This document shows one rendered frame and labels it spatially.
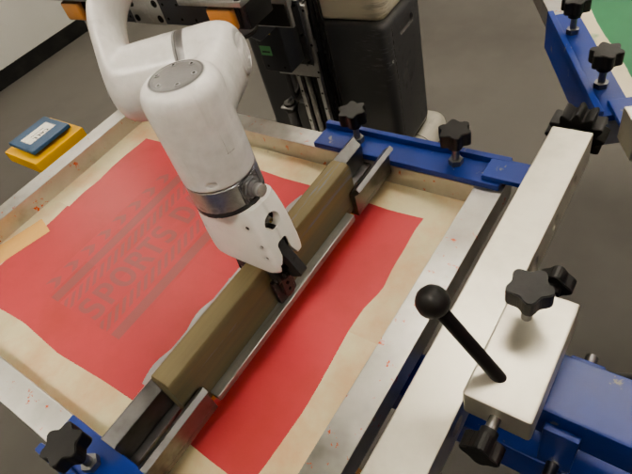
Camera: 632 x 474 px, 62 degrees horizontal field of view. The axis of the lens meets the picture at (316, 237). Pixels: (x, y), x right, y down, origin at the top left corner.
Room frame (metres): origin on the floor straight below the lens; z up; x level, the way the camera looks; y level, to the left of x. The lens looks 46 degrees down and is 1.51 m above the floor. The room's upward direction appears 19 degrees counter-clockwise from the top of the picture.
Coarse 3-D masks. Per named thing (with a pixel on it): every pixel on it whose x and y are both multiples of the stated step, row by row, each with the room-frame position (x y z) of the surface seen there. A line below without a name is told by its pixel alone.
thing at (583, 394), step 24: (576, 360) 0.20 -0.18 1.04; (576, 384) 0.18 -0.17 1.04; (600, 384) 0.17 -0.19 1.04; (624, 384) 0.16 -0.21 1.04; (552, 408) 0.16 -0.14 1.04; (576, 408) 0.16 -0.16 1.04; (600, 408) 0.15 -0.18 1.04; (624, 408) 0.15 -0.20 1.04; (576, 432) 0.14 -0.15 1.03; (600, 432) 0.13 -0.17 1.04; (624, 432) 0.13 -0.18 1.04; (600, 456) 0.13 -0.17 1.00; (624, 456) 0.12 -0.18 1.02
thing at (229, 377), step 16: (352, 224) 0.50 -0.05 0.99; (336, 240) 0.47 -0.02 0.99; (320, 256) 0.46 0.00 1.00; (304, 272) 0.44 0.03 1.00; (304, 288) 0.42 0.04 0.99; (288, 304) 0.40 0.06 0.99; (272, 320) 0.38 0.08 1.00; (256, 336) 0.37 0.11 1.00; (256, 352) 0.35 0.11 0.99; (240, 368) 0.33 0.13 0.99; (224, 384) 0.32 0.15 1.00
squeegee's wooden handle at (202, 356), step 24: (336, 168) 0.53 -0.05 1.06; (312, 192) 0.51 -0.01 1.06; (336, 192) 0.51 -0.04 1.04; (312, 216) 0.47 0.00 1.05; (336, 216) 0.50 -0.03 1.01; (312, 240) 0.47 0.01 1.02; (240, 288) 0.39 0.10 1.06; (264, 288) 0.40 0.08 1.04; (216, 312) 0.37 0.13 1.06; (240, 312) 0.37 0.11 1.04; (264, 312) 0.39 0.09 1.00; (192, 336) 0.35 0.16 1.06; (216, 336) 0.35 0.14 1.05; (240, 336) 0.36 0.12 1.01; (168, 360) 0.33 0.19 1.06; (192, 360) 0.32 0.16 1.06; (216, 360) 0.34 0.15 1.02; (168, 384) 0.30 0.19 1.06; (192, 384) 0.31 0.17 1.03
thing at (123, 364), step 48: (48, 240) 0.73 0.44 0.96; (0, 288) 0.65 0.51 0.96; (192, 288) 0.51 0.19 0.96; (48, 336) 0.52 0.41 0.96; (96, 336) 0.49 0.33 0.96; (144, 336) 0.46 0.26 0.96; (288, 336) 0.38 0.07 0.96; (336, 336) 0.36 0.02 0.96; (240, 384) 0.34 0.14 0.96; (288, 384) 0.32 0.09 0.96; (240, 432) 0.28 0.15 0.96; (288, 432) 0.26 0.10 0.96
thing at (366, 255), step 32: (128, 160) 0.89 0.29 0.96; (160, 160) 0.85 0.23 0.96; (96, 192) 0.82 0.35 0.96; (128, 192) 0.79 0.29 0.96; (288, 192) 0.64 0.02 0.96; (384, 224) 0.51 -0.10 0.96; (416, 224) 0.49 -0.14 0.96; (224, 256) 0.55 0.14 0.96; (352, 256) 0.47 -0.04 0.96; (384, 256) 0.45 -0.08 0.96; (320, 288) 0.44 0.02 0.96; (352, 288) 0.42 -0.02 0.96; (352, 320) 0.37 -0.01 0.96
